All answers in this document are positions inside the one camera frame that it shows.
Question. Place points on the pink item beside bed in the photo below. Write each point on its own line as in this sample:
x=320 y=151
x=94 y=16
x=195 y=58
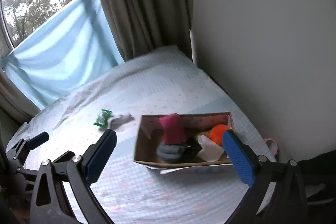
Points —
x=272 y=145

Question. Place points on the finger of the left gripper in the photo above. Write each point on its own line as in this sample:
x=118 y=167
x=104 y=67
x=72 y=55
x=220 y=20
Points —
x=36 y=141

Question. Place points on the open cardboard box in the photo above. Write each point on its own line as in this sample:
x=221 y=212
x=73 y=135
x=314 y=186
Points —
x=150 y=136

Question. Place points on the green snack packet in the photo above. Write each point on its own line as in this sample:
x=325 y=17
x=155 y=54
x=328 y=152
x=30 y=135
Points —
x=102 y=118

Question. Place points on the patterned bed cover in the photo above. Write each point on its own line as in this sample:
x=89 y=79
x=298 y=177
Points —
x=162 y=82

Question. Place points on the light grey sock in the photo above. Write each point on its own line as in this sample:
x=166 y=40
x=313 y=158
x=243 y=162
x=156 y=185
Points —
x=117 y=121

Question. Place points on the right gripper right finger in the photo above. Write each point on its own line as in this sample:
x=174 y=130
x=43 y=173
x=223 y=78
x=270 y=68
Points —
x=276 y=191

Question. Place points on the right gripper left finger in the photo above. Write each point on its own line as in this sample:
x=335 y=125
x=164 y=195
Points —
x=82 y=171

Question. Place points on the orange pompom ball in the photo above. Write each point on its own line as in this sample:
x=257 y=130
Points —
x=216 y=133

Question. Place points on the light blue hanging sheet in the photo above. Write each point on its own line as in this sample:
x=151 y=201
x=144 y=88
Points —
x=73 y=47

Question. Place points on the small black cloth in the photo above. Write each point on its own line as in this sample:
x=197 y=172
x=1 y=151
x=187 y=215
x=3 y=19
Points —
x=190 y=149

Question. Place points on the white cloth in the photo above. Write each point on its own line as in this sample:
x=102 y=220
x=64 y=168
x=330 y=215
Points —
x=210 y=151

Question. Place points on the magenta cloth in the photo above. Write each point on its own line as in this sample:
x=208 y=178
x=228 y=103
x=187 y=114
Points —
x=173 y=129

